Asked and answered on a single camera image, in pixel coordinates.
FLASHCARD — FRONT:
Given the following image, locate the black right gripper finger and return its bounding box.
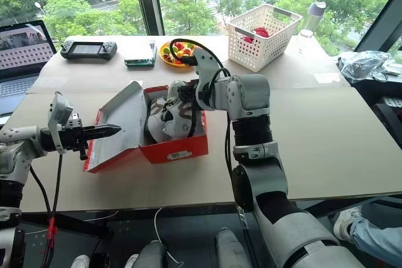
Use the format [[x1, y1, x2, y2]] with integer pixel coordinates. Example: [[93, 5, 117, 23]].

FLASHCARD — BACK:
[[187, 106, 206, 139]]

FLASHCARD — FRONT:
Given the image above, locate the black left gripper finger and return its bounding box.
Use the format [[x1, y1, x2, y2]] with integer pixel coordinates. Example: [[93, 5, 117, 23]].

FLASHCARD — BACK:
[[82, 124, 122, 132], [83, 130, 122, 140]]

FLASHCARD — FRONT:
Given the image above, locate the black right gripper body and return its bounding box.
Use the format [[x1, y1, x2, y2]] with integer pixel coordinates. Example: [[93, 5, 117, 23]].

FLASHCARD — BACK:
[[176, 80, 200, 109]]

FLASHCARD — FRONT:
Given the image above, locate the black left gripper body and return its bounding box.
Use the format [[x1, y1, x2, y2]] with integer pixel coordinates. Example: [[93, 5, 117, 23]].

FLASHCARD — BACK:
[[61, 119, 91, 161]]

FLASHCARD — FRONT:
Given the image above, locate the red shoebox with lid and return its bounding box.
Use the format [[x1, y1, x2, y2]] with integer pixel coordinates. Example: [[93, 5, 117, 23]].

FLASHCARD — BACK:
[[82, 80, 210, 174]]

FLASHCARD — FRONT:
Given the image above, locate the white sneaker with brown stripes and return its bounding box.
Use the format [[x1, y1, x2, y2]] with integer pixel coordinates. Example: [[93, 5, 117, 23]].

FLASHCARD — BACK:
[[145, 97, 196, 144], [165, 80, 190, 107]]

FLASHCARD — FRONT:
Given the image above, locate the yellow plate of fruit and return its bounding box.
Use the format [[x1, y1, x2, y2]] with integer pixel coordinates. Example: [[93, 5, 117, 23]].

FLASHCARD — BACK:
[[158, 40, 199, 68]]

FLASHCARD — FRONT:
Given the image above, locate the black handheld game console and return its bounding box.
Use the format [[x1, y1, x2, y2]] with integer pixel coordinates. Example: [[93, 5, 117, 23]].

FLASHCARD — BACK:
[[60, 40, 118, 60]]

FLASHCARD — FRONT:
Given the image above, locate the white perforated plastic basket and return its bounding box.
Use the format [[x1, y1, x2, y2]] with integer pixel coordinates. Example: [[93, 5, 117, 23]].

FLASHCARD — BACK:
[[226, 3, 303, 73]]

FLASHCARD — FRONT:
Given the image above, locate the grey laptop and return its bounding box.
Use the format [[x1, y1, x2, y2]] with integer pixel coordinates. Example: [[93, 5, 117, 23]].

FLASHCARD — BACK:
[[0, 19, 58, 117]]

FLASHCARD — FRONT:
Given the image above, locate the red cloth item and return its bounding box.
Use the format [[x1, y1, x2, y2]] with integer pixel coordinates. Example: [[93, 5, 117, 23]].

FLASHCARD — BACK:
[[242, 26, 271, 45]]

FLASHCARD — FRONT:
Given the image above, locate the white shoe tip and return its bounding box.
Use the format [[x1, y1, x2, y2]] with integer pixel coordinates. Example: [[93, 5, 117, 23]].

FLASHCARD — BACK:
[[70, 254, 91, 268], [123, 253, 139, 268]]

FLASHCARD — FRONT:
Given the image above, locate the clear plastic bottle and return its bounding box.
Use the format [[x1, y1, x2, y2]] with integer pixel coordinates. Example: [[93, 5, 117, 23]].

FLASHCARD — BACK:
[[296, 29, 315, 56]]

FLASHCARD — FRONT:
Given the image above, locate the grey rounded robot foot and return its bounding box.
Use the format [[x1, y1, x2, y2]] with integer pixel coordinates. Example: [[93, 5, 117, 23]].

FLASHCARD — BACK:
[[214, 227, 246, 268], [137, 239, 170, 268]]

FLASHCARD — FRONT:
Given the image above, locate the grey bottle with purple lid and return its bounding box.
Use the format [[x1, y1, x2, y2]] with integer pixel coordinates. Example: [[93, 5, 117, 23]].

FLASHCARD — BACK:
[[302, 1, 328, 32]]

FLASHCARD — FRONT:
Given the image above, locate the crumpled clear plastic bag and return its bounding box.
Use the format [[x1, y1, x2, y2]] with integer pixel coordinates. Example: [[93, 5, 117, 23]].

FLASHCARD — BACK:
[[337, 50, 396, 85]]

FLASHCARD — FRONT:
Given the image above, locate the person's white sneaker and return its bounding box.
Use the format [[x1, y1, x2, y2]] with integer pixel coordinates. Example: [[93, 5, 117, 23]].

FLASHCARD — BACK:
[[332, 206, 362, 244]]

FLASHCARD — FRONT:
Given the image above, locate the black equipment case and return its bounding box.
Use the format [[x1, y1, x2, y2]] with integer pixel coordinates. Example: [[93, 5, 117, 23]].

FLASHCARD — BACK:
[[372, 94, 402, 145]]

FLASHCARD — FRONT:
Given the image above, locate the small white device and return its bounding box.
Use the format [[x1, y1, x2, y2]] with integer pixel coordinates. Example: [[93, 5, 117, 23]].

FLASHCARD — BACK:
[[383, 62, 402, 77]]

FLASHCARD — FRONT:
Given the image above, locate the person's leg in jeans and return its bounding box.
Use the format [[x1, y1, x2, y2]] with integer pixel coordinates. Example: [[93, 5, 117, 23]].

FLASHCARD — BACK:
[[346, 213, 402, 268]]

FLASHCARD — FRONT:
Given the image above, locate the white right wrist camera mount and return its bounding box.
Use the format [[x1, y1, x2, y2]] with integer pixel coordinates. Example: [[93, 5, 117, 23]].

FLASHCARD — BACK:
[[189, 46, 221, 112]]

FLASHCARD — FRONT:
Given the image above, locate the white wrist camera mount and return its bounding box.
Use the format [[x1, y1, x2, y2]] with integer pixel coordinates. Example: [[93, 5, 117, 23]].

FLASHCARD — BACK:
[[46, 91, 75, 155], [189, 46, 221, 112]]

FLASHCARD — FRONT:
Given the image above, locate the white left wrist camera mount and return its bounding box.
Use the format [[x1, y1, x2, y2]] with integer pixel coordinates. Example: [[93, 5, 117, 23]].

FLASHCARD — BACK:
[[46, 91, 75, 155]]

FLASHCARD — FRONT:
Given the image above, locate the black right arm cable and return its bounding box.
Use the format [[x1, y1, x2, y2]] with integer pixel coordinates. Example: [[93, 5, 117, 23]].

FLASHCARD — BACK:
[[170, 38, 249, 218]]

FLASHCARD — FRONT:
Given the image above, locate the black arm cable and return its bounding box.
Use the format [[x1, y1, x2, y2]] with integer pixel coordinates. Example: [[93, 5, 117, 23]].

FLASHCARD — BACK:
[[170, 38, 249, 218], [28, 153, 64, 268]]

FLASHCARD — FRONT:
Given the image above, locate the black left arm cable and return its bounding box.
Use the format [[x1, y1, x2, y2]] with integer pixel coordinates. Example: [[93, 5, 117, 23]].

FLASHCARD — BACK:
[[28, 153, 64, 268]]

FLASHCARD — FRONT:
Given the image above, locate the red tape on cable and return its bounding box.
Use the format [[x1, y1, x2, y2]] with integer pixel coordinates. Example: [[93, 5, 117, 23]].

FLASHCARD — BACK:
[[46, 217, 60, 240]]

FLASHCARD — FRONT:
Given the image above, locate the white thin cable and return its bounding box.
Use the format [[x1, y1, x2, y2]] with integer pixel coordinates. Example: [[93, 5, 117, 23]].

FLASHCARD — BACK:
[[153, 206, 185, 266]]

